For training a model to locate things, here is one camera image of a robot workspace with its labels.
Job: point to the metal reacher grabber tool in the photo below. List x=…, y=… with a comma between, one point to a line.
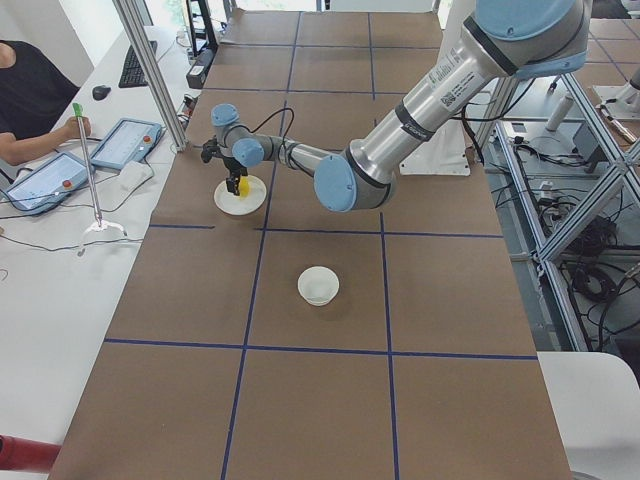
x=99, y=224

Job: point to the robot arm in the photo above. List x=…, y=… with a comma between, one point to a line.
x=498, y=39
x=619, y=104

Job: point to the far blue teach pendant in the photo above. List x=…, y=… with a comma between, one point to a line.
x=130, y=140

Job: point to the near blue teach pendant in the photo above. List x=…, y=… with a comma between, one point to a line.
x=48, y=185

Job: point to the black computer mouse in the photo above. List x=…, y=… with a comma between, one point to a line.
x=100, y=92

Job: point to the blue teach pendant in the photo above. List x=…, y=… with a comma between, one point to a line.
x=130, y=140
x=48, y=185

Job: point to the white plate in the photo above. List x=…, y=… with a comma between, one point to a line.
x=237, y=206

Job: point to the red cylinder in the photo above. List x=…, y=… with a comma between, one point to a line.
x=24, y=455

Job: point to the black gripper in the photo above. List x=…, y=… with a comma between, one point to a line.
x=232, y=170

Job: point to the white bowl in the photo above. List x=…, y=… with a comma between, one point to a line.
x=318, y=285

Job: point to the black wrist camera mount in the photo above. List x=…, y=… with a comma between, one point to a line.
x=210, y=150

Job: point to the aluminium frame post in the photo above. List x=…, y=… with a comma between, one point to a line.
x=133, y=25

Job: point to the black box on table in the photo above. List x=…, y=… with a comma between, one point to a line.
x=198, y=72

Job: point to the black keyboard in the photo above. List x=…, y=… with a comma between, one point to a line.
x=132, y=74

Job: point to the white camera pillar with base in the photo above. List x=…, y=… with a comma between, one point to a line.
x=444, y=154

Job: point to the yellow lemon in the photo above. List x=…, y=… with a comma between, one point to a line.
x=243, y=188

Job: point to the person in black shirt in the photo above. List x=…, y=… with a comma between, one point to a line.
x=34, y=94

